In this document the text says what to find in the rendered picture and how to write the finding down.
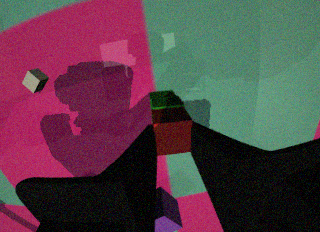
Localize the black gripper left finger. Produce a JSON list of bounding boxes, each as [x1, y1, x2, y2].
[[15, 125, 157, 232]]

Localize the red block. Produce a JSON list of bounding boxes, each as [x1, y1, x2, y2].
[[152, 107, 192, 156]]

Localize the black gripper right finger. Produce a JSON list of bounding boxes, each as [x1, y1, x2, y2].
[[191, 121, 320, 232]]

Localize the green block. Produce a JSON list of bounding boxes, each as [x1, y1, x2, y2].
[[151, 91, 176, 109], [152, 96, 184, 109]]

